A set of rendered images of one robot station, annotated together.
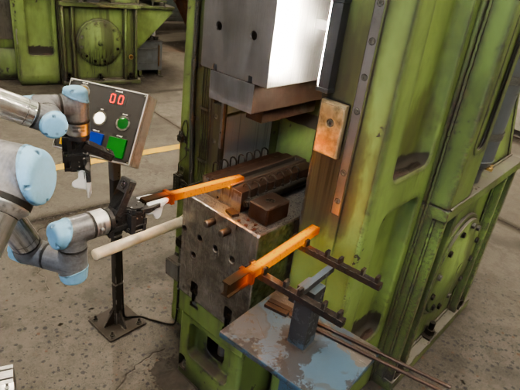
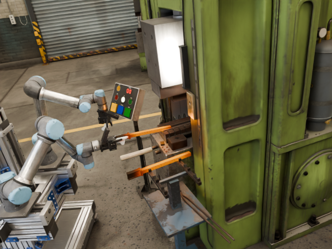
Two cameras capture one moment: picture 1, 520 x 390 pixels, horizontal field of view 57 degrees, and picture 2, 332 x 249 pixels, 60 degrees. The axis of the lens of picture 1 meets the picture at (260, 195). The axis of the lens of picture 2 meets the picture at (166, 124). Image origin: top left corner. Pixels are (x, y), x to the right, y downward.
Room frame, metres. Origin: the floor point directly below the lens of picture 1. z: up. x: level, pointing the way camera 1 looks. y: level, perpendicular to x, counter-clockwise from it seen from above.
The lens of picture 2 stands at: (-0.07, -0.96, 2.01)
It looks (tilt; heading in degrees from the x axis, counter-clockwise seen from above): 27 degrees down; 33
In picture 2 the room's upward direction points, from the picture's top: 7 degrees counter-clockwise
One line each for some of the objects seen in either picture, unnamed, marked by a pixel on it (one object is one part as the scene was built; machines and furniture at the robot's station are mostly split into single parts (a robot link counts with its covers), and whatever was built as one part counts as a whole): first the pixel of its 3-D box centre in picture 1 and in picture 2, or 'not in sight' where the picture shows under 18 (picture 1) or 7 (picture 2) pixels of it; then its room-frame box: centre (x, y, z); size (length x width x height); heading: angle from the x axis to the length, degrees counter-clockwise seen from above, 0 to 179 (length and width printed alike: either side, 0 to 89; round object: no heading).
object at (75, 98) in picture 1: (75, 104); (100, 97); (1.44, 0.61, 1.23); 0.09 x 0.08 x 0.11; 126
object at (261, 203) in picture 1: (268, 208); (177, 142); (1.46, -0.04, 0.95); 0.12 x 0.08 x 0.06; 141
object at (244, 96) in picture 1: (272, 84); (182, 82); (1.69, 0.01, 1.32); 0.42 x 0.20 x 0.10; 141
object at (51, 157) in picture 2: not in sight; (46, 154); (1.04, 0.94, 0.87); 0.15 x 0.15 x 0.10
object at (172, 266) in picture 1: (176, 267); not in sight; (1.84, 0.34, 0.36); 0.09 x 0.07 x 0.12; 51
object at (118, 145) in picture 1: (116, 148); (127, 112); (1.67, 0.56, 1.01); 0.07 x 0.05 x 0.07; 76
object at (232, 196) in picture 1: (261, 176); (186, 125); (1.69, 0.01, 0.96); 0.42 x 0.20 x 0.09; 141
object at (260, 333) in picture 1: (299, 343); (176, 206); (1.11, -0.18, 0.69); 0.40 x 0.30 x 0.02; 55
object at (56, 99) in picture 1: (42, 108); (87, 100); (1.37, 0.68, 1.23); 0.11 x 0.11 x 0.08; 36
